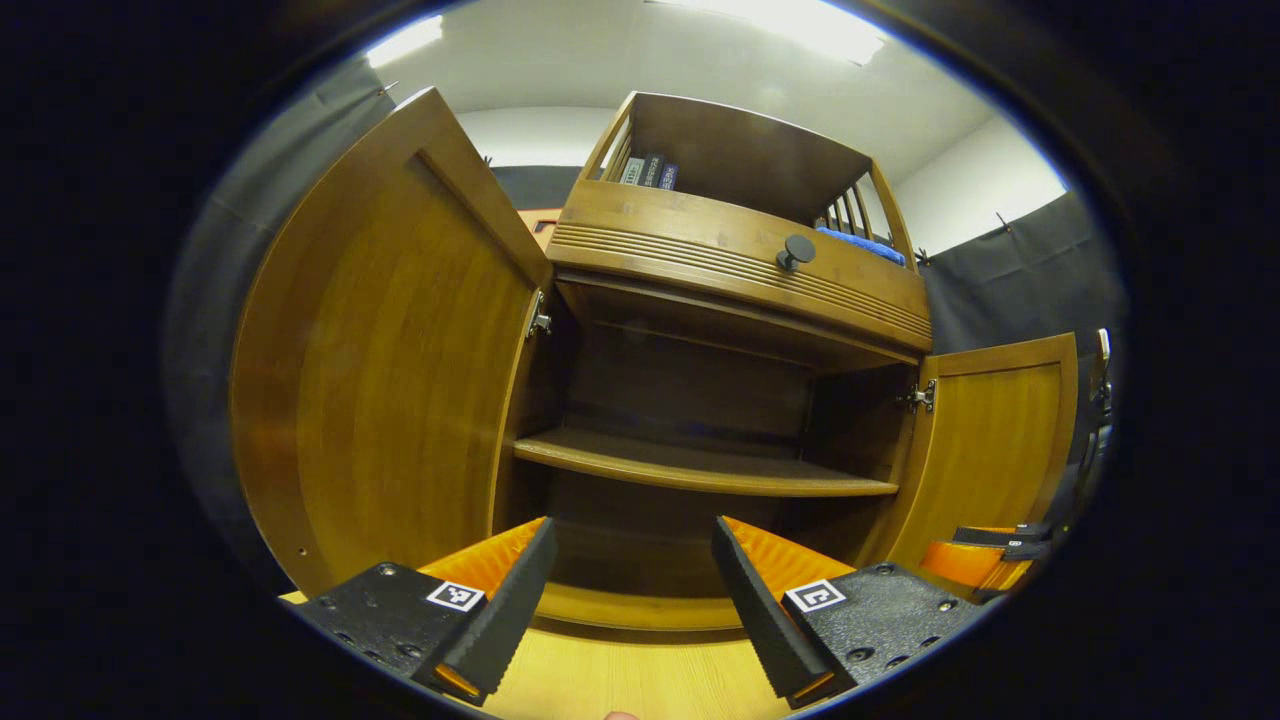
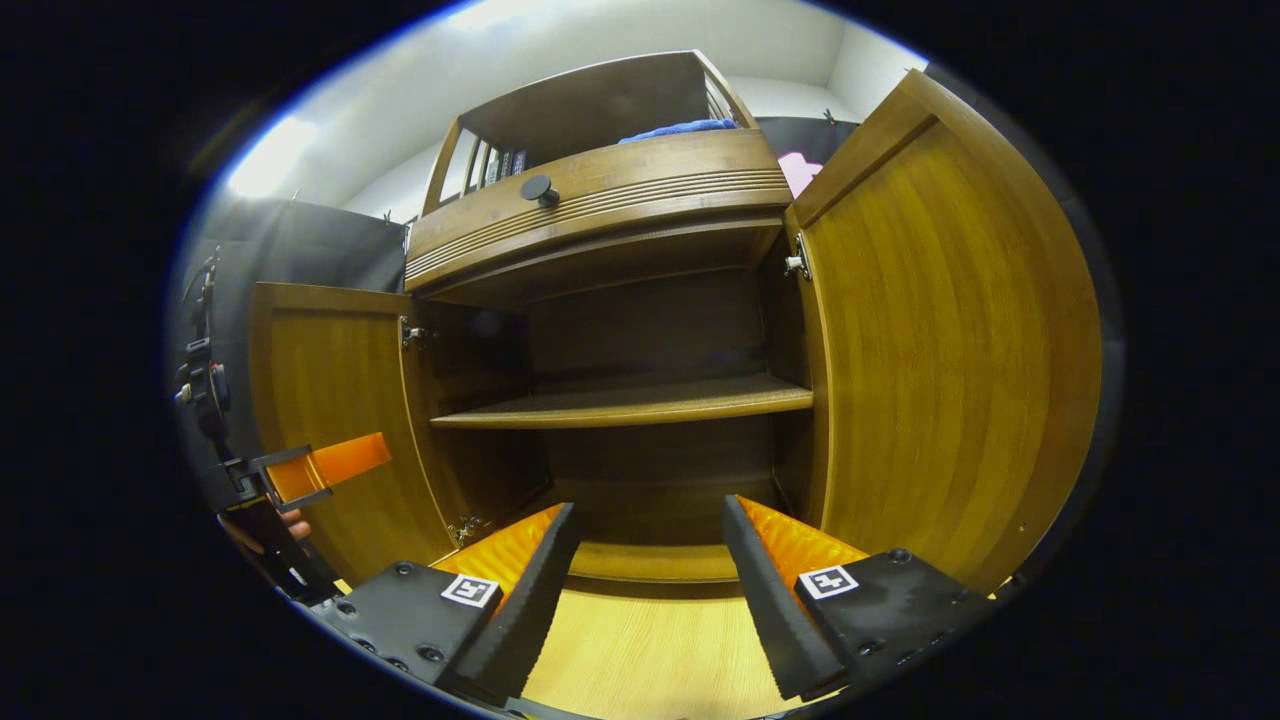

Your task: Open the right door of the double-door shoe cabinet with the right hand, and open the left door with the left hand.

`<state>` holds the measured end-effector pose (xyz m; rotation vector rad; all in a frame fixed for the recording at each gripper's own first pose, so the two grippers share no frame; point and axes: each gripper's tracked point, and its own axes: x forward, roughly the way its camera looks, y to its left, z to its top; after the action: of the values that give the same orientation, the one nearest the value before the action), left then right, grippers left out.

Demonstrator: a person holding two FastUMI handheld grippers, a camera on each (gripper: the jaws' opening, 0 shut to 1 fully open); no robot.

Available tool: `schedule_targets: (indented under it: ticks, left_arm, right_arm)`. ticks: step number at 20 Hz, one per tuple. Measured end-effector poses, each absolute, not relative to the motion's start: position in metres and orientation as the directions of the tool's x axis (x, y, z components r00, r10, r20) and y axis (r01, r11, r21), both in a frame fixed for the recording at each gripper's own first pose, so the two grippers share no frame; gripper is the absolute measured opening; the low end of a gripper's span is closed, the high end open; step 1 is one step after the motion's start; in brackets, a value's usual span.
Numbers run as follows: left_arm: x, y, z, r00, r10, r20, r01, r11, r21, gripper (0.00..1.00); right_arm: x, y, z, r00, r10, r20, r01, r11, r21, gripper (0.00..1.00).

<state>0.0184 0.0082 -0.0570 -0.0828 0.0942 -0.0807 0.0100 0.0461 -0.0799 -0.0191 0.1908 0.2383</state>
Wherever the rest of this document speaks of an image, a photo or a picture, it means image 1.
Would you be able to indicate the long ceiling light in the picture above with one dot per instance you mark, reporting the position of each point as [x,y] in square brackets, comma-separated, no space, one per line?
[405,40]

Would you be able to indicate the blue towel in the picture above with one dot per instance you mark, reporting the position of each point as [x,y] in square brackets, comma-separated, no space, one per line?
[860,244]

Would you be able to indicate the black book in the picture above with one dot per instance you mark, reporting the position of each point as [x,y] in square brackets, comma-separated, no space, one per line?
[652,171]

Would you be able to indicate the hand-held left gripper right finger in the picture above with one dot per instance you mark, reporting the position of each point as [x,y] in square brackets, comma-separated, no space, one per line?
[765,620]

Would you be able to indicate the ribbed wooden drawer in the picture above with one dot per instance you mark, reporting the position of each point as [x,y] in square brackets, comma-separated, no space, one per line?
[650,225]

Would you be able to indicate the black round drawer knob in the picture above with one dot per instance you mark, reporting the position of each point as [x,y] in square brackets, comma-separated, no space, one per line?
[798,250]

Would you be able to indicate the wooden shoe cabinet door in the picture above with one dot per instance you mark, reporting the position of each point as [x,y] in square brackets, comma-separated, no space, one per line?
[400,350]
[990,440]

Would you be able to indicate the metal door hinge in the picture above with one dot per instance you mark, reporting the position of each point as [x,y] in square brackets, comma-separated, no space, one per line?
[540,322]
[922,396]

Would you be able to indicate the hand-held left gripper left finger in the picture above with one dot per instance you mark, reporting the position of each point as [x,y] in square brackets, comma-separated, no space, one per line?
[510,610]

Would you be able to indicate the wooden inner shelf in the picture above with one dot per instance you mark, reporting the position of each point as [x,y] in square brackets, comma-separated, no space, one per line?
[700,470]

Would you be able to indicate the black backdrop cloth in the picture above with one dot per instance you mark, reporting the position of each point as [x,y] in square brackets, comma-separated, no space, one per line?
[1010,270]

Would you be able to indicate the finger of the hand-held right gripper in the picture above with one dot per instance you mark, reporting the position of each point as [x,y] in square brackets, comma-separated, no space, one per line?
[965,565]

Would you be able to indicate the dark blue book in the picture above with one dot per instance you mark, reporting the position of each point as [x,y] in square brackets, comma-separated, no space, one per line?
[668,177]

